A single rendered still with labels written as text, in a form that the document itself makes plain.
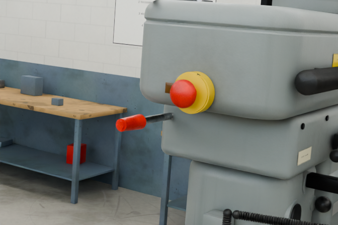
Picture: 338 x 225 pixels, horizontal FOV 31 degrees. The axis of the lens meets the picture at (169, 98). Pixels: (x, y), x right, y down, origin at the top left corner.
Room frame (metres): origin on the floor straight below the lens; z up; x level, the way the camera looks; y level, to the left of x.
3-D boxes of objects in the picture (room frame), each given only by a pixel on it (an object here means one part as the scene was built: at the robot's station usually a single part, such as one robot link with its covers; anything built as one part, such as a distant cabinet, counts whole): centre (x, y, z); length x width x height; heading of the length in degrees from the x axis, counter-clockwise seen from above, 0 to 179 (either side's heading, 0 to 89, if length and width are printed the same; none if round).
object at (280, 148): (1.09, -0.18, 1.68); 0.34 x 0.24 x 0.10; 149
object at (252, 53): (1.07, -0.16, 1.81); 0.47 x 0.26 x 0.16; 149
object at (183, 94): (0.84, -0.02, 1.76); 0.04 x 0.03 x 0.04; 59
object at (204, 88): (0.86, -0.03, 1.76); 0.06 x 0.02 x 0.06; 59
